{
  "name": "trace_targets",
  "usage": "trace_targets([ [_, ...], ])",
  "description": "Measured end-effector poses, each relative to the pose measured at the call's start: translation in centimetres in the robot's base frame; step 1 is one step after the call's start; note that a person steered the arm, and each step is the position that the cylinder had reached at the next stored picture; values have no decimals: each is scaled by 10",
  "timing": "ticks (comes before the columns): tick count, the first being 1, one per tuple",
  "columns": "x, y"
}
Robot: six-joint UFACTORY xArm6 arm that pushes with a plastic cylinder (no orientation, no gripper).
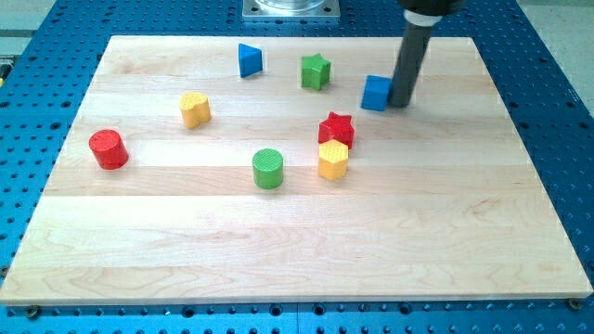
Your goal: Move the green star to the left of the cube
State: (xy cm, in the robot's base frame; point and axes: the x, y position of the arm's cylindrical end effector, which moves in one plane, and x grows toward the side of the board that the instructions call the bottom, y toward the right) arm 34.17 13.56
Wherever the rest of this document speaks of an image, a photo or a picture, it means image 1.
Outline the black robot arm end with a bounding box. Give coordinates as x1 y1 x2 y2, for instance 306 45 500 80
398 0 467 17

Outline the red star block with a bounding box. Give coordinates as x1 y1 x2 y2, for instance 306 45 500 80
317 111 355 149

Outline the green star block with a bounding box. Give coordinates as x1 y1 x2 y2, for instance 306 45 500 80
301 53 331 90

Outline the blue cube block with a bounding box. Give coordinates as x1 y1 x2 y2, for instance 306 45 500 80
361 75 392 111

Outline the green cylinder block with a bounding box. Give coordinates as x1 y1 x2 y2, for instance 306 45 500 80
252 148 284 189

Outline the yellow hexagon block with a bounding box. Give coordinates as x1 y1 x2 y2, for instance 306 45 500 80
318 139 349 180

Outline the wooden board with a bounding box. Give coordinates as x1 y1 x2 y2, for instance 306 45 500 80
1 36 592 306

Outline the blue triangular prism block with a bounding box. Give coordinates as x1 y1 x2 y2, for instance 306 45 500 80
239 44 264 78

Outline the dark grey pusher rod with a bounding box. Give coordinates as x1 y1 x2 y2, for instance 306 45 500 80
389 9 443 108

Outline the red cylinder block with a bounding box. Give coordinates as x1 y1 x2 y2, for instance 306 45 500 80
88 129 129 170

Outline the blue perforated metal table plate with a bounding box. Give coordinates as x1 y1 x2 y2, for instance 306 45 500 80
1 1 593 333

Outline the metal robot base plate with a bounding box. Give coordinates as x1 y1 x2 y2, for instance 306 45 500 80
242 0 341 21

